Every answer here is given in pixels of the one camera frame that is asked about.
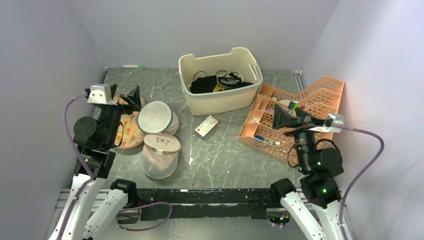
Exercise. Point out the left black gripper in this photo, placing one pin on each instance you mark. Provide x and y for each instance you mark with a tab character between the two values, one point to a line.
133	98

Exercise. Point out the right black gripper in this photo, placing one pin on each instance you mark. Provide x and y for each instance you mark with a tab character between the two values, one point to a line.
281	118

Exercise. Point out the beige trim mesh laundry bag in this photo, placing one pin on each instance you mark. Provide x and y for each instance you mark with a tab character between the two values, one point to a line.
159	156

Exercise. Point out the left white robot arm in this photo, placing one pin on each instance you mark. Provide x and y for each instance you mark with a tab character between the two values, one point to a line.
92	141

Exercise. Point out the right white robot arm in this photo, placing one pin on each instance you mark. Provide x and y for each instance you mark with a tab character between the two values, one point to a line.
319	209

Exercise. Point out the grey trim mesh laundry bag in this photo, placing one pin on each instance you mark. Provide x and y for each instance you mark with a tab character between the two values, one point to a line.
157	117

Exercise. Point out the coloured markers set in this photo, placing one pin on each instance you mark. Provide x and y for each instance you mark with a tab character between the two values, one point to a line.
292	106

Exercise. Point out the orange plastic file organizer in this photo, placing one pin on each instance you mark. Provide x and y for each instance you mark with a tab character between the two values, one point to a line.
321	98

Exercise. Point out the green white marker pen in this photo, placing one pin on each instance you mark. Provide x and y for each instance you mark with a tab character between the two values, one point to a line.
133	66

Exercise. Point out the cream plastic basket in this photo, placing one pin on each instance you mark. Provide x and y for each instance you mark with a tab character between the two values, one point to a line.
239	60

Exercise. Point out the black garments in basket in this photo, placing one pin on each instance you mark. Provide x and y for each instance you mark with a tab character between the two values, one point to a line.
221	81

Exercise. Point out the small white red box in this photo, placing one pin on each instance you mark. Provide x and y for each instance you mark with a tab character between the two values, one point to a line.
206	126

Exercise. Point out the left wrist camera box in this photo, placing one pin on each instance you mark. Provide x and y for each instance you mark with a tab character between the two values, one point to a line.
100	94

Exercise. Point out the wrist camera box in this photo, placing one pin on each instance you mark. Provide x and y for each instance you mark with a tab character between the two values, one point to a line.
100	94
332	121

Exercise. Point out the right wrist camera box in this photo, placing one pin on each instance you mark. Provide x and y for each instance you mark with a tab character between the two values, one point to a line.
332	121

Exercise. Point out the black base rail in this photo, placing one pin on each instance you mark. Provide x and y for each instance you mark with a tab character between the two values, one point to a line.
158	203

